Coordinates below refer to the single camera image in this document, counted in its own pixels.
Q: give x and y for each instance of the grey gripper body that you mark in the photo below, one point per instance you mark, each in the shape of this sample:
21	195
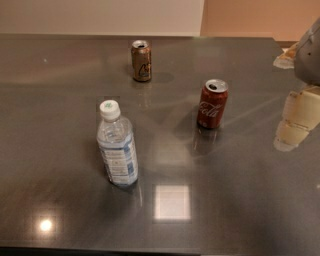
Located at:
309	58

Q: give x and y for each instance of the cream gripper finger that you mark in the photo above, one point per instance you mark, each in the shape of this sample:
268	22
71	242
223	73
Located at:
301	114
286	59

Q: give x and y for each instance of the red coke can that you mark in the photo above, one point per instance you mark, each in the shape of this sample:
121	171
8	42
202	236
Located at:
213	100

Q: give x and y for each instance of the brown soda can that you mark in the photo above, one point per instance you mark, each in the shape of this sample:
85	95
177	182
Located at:
141	60

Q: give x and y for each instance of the clear plastic water bottle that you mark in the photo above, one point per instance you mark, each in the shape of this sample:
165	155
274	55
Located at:
116	142

